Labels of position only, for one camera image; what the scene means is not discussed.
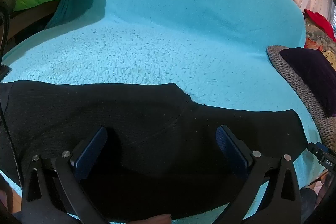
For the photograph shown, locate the person's leg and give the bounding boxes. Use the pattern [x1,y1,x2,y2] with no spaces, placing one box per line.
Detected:
[299,187,319,224]

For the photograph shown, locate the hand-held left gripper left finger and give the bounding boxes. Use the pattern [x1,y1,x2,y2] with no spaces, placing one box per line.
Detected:
[22,126,116,224]

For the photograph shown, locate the turquoise fleece blanket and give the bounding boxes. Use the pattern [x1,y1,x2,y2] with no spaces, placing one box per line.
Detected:
[0,0,326,224]

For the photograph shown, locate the red cloth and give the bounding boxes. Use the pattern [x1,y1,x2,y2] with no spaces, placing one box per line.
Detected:
[303,9,336,42]

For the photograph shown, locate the black cable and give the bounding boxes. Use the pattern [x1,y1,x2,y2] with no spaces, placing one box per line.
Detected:
[0,2,25,186]

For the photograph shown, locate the dark purple cloth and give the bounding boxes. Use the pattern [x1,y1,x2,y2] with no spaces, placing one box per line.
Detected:
[279,47,336,118]

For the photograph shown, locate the brown wooden bed frame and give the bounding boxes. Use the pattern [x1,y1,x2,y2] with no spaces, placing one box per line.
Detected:
[9,0,59,43]

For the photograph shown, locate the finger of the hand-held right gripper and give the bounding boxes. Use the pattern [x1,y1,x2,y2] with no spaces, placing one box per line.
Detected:
[307,141,328,159]

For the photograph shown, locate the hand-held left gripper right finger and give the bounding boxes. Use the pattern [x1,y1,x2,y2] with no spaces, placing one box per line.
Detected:
[215,124,302,224]

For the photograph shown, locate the floral cushion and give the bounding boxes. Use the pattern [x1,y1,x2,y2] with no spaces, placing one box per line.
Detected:
[304,17,336,69]

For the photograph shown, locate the person's left hand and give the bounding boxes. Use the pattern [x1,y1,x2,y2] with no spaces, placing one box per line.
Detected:
[140,214,173,224]

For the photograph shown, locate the black pants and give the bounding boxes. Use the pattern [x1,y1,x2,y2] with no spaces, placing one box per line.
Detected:
[0,81,309,223]

